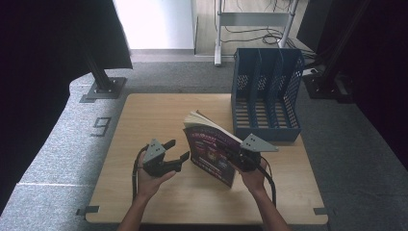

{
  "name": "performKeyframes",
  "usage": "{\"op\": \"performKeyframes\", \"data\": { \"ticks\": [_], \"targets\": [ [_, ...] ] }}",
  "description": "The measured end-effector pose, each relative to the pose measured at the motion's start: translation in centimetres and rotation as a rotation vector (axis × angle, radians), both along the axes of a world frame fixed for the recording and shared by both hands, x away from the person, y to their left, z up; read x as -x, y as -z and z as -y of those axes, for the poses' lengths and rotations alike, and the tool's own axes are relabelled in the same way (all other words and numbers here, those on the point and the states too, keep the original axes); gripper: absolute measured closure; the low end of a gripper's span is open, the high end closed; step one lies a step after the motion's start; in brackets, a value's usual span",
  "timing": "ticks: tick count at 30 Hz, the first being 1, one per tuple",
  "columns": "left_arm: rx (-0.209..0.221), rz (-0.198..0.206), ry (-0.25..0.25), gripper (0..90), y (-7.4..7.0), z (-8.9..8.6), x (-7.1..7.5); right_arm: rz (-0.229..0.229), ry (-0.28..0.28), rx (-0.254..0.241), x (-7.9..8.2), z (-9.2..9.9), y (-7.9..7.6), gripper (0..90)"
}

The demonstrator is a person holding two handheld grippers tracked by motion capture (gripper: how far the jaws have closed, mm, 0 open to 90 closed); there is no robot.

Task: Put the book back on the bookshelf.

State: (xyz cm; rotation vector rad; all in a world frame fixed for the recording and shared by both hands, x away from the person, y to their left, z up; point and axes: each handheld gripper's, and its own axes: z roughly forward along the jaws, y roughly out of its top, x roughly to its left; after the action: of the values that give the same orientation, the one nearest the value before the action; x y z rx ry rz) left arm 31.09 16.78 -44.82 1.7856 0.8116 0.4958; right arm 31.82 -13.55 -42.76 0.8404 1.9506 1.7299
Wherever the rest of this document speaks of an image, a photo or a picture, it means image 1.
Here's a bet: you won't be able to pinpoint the black curtain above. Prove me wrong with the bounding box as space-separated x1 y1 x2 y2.
0 0 134 216

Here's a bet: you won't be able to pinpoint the purple magazine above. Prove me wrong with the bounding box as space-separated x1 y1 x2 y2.
182 110 244 189

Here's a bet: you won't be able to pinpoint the person's right hand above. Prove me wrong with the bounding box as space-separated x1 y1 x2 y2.
229 160 268 195

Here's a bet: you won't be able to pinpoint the blue plastic file rack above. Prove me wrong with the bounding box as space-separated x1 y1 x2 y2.
230 47 306 142

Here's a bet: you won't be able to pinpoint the black stand with base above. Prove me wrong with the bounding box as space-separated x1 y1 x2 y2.
302 0 371 104

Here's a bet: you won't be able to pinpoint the white panel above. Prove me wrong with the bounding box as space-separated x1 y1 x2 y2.
113 0 197 51

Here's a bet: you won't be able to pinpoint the black post with base plate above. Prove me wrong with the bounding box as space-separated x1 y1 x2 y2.
79 47 128 104

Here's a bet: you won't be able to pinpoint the black floor cables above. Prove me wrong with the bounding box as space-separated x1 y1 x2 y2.
220 0 318 61

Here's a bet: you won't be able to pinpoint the grey tape marker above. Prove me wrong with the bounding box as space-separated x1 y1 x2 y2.
313 207 335 217
75 205 101 217

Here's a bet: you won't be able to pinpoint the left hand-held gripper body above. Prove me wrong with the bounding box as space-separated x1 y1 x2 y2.
142 138 177 178

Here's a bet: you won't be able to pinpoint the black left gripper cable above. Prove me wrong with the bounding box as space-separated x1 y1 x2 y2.
131 143 150 202

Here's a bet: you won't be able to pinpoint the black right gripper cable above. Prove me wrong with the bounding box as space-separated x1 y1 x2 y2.
256 156 278 208

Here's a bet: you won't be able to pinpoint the dark curtain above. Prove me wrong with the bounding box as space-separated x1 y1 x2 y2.
296 0 408 171

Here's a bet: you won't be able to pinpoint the white metal stand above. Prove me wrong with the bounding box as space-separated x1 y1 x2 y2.
214 0 301 67

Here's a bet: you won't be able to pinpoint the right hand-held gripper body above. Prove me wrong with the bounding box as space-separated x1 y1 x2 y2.
229 133 279 172

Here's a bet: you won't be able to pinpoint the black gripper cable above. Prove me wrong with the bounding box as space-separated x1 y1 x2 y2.
256 156 278 208
131 143 150 202

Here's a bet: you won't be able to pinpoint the person's left hand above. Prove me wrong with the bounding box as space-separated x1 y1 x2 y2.
137 163 177 201

